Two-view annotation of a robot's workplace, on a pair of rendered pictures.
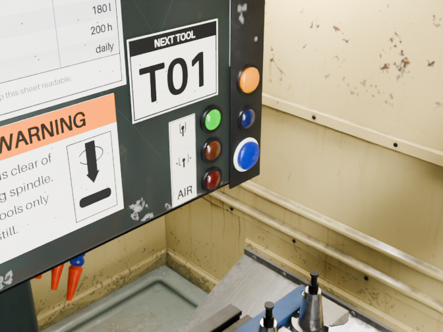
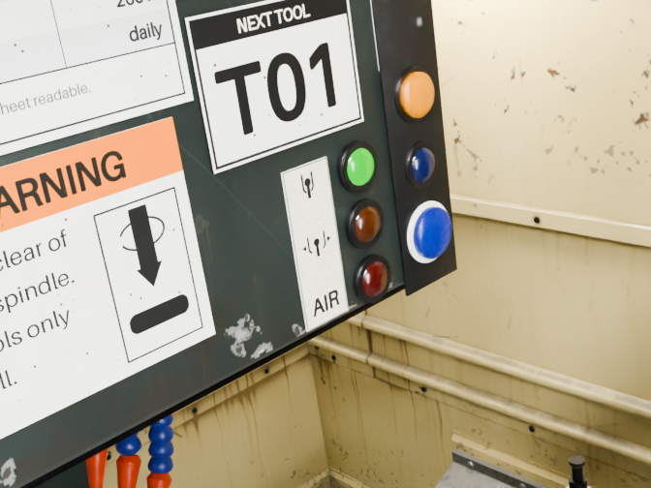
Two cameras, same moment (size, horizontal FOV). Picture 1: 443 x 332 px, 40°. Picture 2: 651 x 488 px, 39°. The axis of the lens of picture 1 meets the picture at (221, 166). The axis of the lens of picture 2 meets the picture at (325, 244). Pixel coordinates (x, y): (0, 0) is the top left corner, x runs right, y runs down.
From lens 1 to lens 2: 0.11 m
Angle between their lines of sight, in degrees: 8
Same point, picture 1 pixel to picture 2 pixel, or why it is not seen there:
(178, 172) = (310, 266)
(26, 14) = not seen: outside the picture
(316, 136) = (544, 251)
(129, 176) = (219, 273)
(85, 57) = (110, 49)
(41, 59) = (27, 51)
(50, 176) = (69, 273)
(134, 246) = (276, 468)
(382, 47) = (632, 88)
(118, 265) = not seen: outside the picture
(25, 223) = (29, 365)
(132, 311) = not seen: outside the picture
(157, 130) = (262, 186)
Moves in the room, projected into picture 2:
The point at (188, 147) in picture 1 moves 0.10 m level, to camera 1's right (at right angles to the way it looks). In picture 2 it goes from (322, 219) to (518, 195)
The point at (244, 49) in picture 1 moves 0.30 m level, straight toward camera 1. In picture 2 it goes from (400, 39) to (418, 228)
